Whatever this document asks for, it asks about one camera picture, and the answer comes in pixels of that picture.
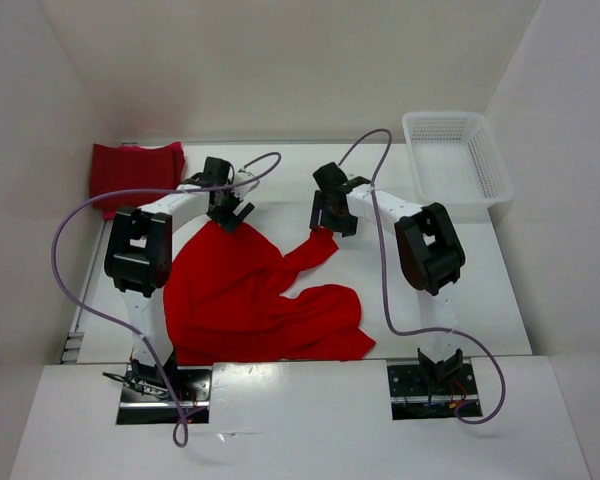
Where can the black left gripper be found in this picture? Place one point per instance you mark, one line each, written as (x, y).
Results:
(228, 219)

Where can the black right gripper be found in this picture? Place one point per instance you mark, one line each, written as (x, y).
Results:
(347, 225)

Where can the pink red t shirt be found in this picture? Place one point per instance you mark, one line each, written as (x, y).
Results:
(150, 146)

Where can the bright red t shirt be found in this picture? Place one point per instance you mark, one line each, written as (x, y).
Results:
(225, 301)

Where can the dark red t shirt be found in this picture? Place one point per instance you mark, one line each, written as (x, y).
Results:
(134, 167)

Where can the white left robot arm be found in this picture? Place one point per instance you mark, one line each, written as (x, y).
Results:
(140, 255)

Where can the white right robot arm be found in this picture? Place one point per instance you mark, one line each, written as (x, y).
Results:
(429, 251)

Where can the white plastic laundry basket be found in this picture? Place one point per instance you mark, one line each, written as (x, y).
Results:
(456, 161)

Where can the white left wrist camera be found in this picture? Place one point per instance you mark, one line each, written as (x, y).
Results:
(244, 182)

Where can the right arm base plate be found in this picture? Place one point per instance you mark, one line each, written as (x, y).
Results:
(412, 399)

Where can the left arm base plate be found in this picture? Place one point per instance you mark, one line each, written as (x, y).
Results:
(144, 403)

